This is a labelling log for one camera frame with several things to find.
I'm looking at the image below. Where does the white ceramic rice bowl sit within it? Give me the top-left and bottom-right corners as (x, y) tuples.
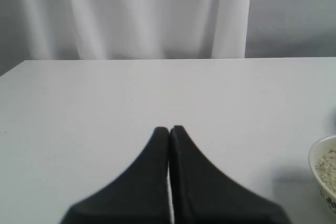
(308, 135), (335, 222)

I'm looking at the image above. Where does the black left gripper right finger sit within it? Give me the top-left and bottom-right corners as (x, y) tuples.
(169, 126), (290, 223)

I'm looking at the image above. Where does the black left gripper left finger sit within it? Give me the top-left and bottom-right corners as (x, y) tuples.
(61, 127), (170, 223)

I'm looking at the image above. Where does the white backdrop curtain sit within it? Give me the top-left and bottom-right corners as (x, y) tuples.
(0, 0), (336, 76)

